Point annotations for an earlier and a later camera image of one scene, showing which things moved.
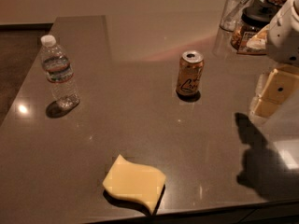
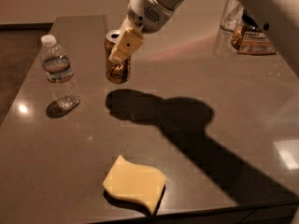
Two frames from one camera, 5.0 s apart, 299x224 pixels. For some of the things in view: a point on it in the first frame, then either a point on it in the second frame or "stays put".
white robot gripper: x=284 y=39 -> x=146 y=13
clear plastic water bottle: x=60 y=74 stays put
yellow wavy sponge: x=135 y=182 stays put
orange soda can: x=190 y=77 -> x=116 y=73
